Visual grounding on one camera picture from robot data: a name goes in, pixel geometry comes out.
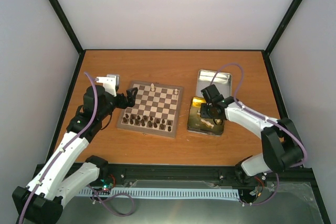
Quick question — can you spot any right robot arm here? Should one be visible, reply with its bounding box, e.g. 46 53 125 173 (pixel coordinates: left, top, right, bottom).
200 84 307 177

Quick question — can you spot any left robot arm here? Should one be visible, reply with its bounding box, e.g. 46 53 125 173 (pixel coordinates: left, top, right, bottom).
12 85 138 223

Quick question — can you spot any wooden chess board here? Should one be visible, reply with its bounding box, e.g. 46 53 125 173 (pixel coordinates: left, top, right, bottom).
117 81 183 138

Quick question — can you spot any green lit circuit board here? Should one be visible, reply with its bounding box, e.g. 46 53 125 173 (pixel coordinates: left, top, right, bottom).
101 175 116 190

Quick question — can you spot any gold tin box base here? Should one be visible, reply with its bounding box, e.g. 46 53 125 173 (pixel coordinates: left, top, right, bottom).
187 97 224 136

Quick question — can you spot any silver tin lid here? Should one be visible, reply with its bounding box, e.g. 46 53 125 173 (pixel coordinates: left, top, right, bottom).
195 69 232 98

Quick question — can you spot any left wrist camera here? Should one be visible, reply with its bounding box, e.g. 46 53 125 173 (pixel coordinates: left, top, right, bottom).
96 74 120 97

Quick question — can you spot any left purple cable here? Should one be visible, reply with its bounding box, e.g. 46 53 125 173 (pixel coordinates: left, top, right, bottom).
18 71 100 224

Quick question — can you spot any purple cable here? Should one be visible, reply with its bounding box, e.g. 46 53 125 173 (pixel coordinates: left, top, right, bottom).
18 71 100 224
209 63 308 206

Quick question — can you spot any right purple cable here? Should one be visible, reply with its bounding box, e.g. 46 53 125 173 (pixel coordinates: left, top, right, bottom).
209 63 308 206

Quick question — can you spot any light blue cable duct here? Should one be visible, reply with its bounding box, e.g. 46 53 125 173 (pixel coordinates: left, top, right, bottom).
80 186 241 200

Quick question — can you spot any black frame post left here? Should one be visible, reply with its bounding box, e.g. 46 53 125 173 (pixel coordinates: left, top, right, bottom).
33 0 85 56

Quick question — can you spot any black frame post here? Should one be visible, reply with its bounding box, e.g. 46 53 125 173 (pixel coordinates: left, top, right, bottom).
265 0 320 56
33 0 85 56

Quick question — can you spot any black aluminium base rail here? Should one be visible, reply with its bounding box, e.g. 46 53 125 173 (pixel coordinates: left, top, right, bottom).
99 164 317 189

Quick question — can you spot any black frame post right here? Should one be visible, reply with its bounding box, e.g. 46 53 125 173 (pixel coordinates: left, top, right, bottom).
265 0 320 56

